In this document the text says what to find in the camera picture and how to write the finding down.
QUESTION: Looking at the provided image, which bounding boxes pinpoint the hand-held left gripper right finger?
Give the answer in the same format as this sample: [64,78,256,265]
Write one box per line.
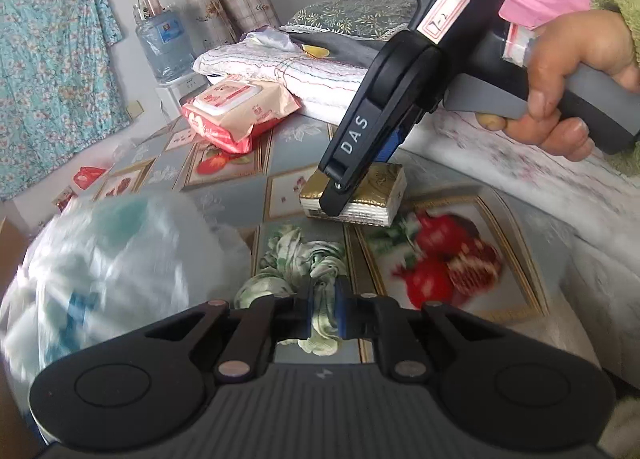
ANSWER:
[333,281,496,381]

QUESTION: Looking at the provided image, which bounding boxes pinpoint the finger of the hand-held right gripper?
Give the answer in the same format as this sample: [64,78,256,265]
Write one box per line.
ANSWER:
[376,126,406,166]
[319,162,374,218]

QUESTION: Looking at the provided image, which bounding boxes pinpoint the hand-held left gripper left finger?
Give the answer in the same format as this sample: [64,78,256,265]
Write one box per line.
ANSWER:
[144,281,316,383]

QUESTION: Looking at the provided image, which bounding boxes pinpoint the gold tissue packet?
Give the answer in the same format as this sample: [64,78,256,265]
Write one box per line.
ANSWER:
[298,162,407,228]

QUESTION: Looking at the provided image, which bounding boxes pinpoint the green and white cloth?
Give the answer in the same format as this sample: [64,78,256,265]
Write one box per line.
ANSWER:
[233,226,349,358]

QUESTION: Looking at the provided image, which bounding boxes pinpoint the white plastic bag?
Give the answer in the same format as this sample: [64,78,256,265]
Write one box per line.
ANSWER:
[0,190,252,392]

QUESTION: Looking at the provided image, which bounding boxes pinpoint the person's right hand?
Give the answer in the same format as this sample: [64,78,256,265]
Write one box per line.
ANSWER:
[475,8,640,163]

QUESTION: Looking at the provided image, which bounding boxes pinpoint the dark grey pillow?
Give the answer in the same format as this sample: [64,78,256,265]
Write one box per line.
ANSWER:
[289,28,417,71]

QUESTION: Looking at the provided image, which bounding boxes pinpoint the green floral pillow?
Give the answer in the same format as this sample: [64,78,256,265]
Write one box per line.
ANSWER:
[279,0,420,38]

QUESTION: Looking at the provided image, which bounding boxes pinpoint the folded white quilt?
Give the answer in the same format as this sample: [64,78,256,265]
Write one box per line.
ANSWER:
[192,40,382,126]

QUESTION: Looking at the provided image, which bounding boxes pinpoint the printed fruit mat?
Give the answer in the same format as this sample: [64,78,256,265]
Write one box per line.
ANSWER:
[75,113,568,367]

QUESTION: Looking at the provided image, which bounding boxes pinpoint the white satin cloth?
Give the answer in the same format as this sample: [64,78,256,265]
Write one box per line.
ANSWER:
[242,28,302,53]

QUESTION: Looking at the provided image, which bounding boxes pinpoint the red wet wipes pack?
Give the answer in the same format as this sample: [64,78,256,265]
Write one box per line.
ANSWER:
[180,78,302,155]

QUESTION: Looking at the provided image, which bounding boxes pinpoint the plaid paper roll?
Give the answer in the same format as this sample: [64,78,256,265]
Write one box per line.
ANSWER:
[219,0,282,33]

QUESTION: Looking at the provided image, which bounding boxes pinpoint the white water dispenser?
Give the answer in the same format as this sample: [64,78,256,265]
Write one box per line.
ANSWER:
[154,70,212,121]

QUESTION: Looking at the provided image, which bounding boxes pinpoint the floral paper roll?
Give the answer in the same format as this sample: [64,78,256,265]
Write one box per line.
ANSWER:
[186,0,237,46]

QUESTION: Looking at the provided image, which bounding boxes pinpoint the blue water bottle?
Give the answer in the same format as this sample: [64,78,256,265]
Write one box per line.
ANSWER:
[134,3,197,83]

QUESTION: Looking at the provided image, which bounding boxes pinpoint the small red packet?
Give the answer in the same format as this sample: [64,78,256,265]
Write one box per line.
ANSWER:
[73,166,109,191]
[51,186,77,213]

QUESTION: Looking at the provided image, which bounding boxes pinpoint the teal floral wall cloth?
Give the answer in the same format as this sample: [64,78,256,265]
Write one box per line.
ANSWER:
[0,0,132,203]

